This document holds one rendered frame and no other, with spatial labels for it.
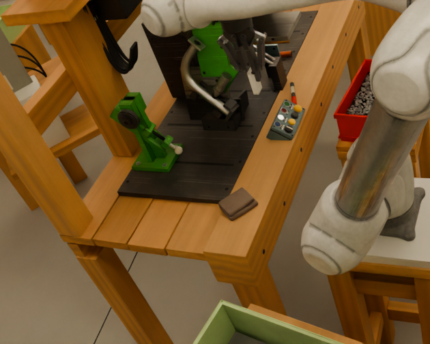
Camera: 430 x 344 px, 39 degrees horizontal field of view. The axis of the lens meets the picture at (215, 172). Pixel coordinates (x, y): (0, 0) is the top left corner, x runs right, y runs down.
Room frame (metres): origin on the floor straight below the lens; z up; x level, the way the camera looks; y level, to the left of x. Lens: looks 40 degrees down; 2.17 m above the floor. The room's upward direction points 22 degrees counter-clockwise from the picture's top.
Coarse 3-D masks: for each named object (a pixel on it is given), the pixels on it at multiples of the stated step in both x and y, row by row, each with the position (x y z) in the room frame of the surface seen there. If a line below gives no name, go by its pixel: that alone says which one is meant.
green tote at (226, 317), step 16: (224, 304) 0.96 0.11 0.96; (208, 320) 0.94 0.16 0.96; (224, 320) 0.95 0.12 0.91; (240, 320) 0.94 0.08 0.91; (256, 320) 0.90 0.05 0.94; (272, 320) 0.86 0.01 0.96; (208, 336) 0.91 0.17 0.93; (224, 336) 0.94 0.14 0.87; (256, 336) 0.92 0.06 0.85; (272, 336) 0.87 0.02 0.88; (288, 336) 0.84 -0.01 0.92; (304, 336) 0.80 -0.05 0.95; (320, 336) 0.77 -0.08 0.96
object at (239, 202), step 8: (240, 192) 1.36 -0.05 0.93; (248, 192) 1.36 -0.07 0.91; (224, 200) 1.35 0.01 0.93; (232, 200) 1.34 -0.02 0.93; (240, 200) 1.33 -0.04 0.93; (248, 200) 1.31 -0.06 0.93; (224, 208) 1.32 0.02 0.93; (232, 208) 1.31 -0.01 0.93; (240, 208) 1.30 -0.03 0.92; (248, 208) 1.30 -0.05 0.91; (232, 216) 1.29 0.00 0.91
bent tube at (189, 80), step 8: (192, 40) 1.83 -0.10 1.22; (192, 48) 1.82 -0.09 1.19; (200, 48) 1.80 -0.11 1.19; (184, 56) 1.84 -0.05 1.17; (192, 56) 1.83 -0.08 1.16; (184, 64) 1.84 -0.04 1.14; (184, 72) 1.84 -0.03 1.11; (184, 80) 1.84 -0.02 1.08; (192, 80) 1.83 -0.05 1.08; (192, 88) 1.81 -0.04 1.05; (200, 88) 1.80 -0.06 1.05; (208, 96) 1.77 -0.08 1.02; (216, 104) 1.75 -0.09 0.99; (224, 112) 1.73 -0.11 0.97
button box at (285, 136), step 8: (280, 112) 1.62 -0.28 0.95; (288, 112) 1.62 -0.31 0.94; (296, 112) 1.62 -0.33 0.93; (280, 120) 1.59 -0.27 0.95; (288, 120) 1.59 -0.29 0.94; (296, 120) 1.59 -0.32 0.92; (272, 128) 1.56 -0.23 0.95; (280, 128) 1.56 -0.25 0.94; (296, 128) 1.56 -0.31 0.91; (272, 136) 1.57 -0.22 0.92; (280, 136) 1.55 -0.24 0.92; (288, 136) 1.53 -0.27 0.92
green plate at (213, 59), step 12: (216, 24) 1.81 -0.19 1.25; (204, 36) 1.83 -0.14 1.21; (216, 36) 1.81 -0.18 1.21; (204, 48) 1.83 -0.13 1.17; (216, 48) 1.80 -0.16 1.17; (204, 60) 1.83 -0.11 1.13; (216, 60) 1.80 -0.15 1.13; (228, 60) 1.77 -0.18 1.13; (204, 72) 1.82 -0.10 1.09; (216, 72) 1.80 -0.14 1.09
